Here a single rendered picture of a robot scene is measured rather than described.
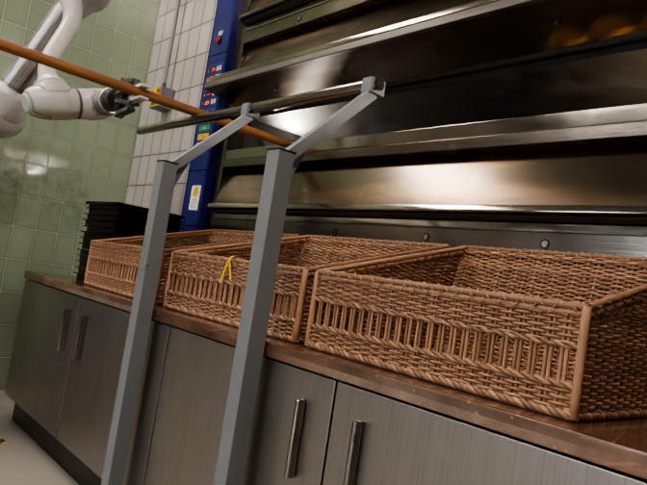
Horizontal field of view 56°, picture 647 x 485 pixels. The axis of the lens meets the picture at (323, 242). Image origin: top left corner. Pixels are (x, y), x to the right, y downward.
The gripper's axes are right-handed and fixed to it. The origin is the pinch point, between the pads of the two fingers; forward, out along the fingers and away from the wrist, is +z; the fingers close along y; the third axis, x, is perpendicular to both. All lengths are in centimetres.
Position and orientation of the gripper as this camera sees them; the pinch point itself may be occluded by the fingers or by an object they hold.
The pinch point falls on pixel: (140, 92)
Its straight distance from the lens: 201.1
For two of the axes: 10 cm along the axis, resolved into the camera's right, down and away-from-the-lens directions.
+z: 6.7, 0.6, -7.4
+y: -1.6, 9.9, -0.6
